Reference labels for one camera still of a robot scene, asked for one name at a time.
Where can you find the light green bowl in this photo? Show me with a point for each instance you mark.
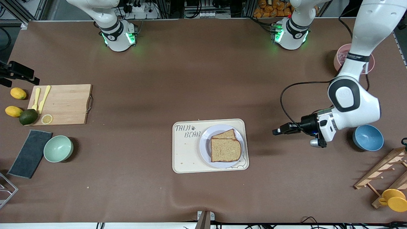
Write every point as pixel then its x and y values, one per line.
pixel 58 149

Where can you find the green avocado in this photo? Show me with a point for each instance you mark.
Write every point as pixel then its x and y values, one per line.
pixel 28 117

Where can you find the lemon slice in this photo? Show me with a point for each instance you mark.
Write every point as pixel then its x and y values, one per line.
pixel 47 119

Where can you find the wooden cutting board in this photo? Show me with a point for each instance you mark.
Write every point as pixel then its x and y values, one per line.
pixel 66 105

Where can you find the pink bowl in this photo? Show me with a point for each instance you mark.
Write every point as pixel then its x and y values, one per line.
pixel 336 65

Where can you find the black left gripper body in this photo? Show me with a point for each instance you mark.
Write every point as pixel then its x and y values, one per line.
pixel 307 122

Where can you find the yellow plastic knife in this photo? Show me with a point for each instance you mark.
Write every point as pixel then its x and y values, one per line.
pixel 44 100

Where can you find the orange snack pile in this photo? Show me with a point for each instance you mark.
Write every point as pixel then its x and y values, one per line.
pixel 270 8

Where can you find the brown bread sandwich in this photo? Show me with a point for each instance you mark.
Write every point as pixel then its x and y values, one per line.
pixel 225 150

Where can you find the yellow plastic fork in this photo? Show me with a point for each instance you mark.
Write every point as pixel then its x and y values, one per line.
pixel 37 95

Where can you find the yellow mug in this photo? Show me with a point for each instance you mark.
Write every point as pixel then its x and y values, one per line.
pixel 396 202

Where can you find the cream tray with bear print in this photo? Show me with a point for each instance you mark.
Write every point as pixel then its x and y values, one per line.
pixel 186 156

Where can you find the clear ice cubes pile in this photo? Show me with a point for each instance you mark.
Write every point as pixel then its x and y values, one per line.
pixel 342 57

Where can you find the blue bowl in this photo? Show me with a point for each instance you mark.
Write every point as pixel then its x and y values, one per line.
pixel 370 140

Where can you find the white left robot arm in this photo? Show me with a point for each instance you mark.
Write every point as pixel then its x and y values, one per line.
pixel 353 108

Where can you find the metal table edge bracket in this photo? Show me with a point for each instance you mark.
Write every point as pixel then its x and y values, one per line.
pixel 205 221

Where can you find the dark teal mug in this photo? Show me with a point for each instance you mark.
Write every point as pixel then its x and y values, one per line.
pixel 404 142

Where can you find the white round plate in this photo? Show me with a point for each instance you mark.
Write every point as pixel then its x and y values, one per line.
pixel 205 149

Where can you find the dark grey cloth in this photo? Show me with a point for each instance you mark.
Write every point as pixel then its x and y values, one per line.
pixel 30 154

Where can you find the yellow lemon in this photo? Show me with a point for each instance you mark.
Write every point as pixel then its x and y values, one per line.
pixel 18 93
pixel 13 111

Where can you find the wooden peg drying rack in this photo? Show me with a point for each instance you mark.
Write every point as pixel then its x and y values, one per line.
pixel 381 165

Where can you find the bread slice with filling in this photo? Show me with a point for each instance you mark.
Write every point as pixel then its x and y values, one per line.
pixel 226 135

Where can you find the white power strip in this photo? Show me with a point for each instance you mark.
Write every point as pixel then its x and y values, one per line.
pixel 208 14
pixel 140 9

